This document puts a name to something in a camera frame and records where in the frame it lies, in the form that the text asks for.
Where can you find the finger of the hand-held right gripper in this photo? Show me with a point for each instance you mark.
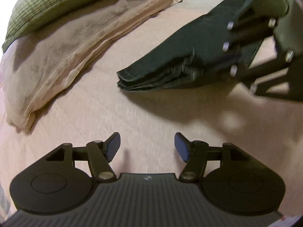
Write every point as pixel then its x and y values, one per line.
pixel 251 32
pixel 255 67

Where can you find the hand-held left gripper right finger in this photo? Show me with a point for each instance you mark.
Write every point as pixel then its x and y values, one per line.
pixel 181 147

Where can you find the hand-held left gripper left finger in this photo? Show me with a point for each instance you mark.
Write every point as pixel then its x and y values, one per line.
pixel 113 147

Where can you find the dark green pants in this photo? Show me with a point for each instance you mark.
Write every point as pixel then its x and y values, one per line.
pixel 177 42

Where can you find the pink bed sheet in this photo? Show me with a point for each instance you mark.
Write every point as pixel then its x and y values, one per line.
pixel 94 113

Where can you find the beige folded cloth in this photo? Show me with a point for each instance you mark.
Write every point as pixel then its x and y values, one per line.
pixel 59 59

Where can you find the green striped pillow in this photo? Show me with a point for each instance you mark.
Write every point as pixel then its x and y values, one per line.
pixel 47 4

